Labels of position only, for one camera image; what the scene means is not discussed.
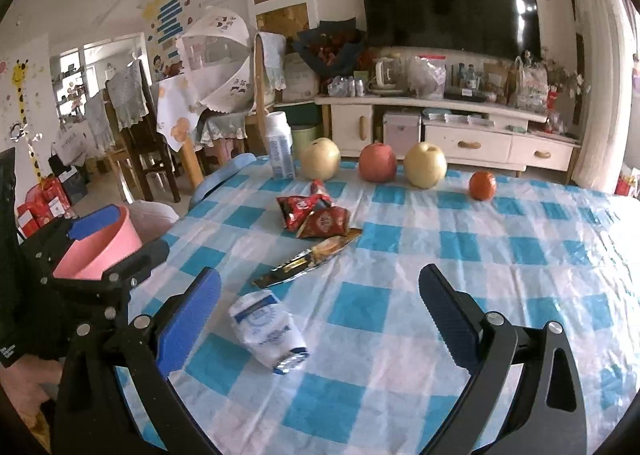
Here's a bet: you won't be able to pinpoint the dark wrapped flower bouquet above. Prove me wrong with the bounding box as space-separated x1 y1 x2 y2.
292 20 368 82

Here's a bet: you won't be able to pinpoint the white plastic bag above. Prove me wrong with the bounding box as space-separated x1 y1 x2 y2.
129 200 181 242

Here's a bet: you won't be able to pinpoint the black television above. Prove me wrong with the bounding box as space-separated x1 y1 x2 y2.
357 0 543 60

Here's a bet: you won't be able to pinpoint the dark wooden dining chair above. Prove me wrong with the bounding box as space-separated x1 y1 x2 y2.
104 60 182 204

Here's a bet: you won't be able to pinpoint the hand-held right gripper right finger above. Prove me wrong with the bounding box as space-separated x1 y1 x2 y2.
418 263 587 455

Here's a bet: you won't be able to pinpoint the red snack packet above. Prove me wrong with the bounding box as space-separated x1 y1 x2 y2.
276 179 332 232

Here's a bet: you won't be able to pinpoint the red gift boxes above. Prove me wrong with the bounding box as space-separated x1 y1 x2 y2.
17 175 73 238

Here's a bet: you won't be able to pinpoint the large yellow pear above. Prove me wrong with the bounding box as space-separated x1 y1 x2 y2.
404 141 448 189

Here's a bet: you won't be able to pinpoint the pink plastic bin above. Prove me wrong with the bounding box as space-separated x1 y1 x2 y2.
52 205 143 281

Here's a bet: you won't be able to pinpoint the giraffe wall sticker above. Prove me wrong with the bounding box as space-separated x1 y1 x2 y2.
7 60 46 180

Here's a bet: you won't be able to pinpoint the small yellow pear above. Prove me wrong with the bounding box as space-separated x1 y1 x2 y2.
300 137 342 180

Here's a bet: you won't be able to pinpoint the white electric kettle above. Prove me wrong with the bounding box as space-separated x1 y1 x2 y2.
372 57 406 94

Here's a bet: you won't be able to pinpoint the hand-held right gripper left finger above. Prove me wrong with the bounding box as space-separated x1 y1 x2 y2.
50 266 223 455

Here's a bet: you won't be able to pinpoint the gold foil wrapper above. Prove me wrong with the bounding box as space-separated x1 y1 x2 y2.
251 228 363 288

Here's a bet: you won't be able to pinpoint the green bucket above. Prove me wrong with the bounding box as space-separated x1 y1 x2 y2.
286 104 323 152

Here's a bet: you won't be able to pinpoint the white milk bottle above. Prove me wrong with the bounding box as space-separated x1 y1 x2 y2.
265 111 296 180

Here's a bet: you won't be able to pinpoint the orange tangerine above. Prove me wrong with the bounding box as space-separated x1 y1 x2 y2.
468 171 497 202

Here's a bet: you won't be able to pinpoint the wooden chair with cloth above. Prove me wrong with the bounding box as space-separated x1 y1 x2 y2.
200 32 288 158

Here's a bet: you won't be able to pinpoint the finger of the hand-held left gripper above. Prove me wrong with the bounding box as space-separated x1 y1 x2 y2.
20 206 125 277
49 237 171 307

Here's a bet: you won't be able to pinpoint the blue checked tablecloth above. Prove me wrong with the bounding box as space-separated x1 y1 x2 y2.
115 152 640 455

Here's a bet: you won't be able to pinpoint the white tv cabinet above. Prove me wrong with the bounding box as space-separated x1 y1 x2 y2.
315 94 583 174

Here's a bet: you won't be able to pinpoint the person's left hand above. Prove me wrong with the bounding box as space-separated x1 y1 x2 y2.
0 352 63 436

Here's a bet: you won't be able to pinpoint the white storage box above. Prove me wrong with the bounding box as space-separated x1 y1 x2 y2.
382 110 422 158

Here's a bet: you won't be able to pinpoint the red apple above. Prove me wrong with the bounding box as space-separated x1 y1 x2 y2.
359 141 399 184

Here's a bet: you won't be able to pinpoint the white curtain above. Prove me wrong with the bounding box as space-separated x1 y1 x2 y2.
564 0 627 193

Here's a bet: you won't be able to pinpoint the clear plastic bag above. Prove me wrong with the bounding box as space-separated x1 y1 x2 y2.
407 55 447 100

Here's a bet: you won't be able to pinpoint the white blue packet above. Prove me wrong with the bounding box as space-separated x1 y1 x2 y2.
228 288 311 376

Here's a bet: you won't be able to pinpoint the shiny red wrapper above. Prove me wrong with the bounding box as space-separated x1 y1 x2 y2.
297 207 350 240

